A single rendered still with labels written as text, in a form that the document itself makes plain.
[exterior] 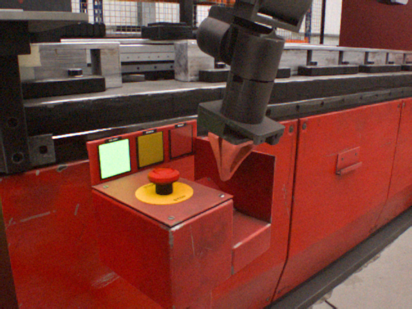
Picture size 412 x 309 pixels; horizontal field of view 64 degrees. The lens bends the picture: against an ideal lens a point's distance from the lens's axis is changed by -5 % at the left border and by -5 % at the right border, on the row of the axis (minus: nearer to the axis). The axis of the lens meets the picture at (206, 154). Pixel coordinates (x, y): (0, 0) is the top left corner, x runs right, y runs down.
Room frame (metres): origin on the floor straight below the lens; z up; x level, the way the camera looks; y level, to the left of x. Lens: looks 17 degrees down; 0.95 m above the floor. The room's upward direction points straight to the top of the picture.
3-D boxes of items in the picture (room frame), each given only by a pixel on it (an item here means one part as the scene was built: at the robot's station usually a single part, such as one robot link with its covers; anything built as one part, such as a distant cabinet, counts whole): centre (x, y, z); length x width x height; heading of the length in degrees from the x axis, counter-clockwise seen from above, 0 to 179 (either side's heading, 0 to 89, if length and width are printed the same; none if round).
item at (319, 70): (1.21, -0.43, 0.89); 0.30 x 0.05 x 0.03; 129
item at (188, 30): (1.08, 0.08, 1.01); 0.26 x 0.12 x 0.05; 39
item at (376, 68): (1.46, -0.74, 0.89); 0.30 x 0.05 x 0.03; 129
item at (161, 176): (0.40, 0.05, 0.79); 0.04 x 0.04 x 0.04
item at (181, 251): (0.44, 0.03, 0.75); 0.20 x 0.16 x 0.18; 137
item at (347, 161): (1.14, -0.51, 0.59); 0.15 x 0.02 x 0.07; 129
